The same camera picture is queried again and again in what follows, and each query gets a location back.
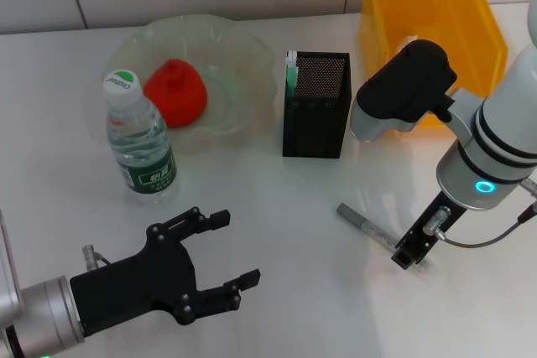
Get gripper cable with connector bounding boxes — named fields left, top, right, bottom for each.
left=81, top=244, right=112, bottom=269
left=422, top=177, right=537, bottom=249

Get clear glass fruit plate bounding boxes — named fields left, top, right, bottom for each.
left=82, top=15, right=280, bottom=143

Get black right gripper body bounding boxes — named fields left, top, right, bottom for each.
left=397, top=190, right=467, bottom=259

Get left gripper cable with connector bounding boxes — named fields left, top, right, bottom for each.
left=81, top=244, right=112, bottom=269

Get green utility knife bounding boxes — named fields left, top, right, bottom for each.
left=284, top=49, right=300, bottom=97

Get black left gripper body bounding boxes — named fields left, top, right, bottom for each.
left=69, top=223, right=198, bottom=338

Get clear green-label water bottle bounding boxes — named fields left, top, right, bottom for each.
left=103, top=68, right=178, bottom=204

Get grey glitter marker pen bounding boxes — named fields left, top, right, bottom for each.
left=336, top=202, right=430, bottom=273

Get black mesh pen holder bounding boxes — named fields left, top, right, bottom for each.
left=281, top=50, right=351, bottom=158

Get right gripper cable with connector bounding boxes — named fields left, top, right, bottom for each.
left=422, top=177, right=537, bottom=249

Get red cone-shaped object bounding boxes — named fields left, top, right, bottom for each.
left=142, top=60, right=208, bottom=128

